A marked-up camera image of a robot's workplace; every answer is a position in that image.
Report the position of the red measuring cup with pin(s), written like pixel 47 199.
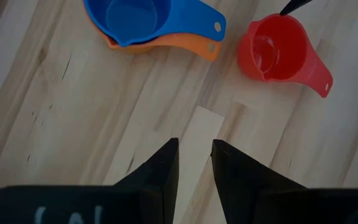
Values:
pixel 278 46

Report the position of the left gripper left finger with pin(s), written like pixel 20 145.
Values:
pixel 104 205

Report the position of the blue measuring cup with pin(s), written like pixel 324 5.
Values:
pixel 179 18

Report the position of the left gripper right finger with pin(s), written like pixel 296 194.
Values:
pixel 275 205

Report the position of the orange measuring cup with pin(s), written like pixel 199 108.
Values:
pixel 185 43

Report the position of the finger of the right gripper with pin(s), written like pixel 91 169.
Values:
pixel 294 6

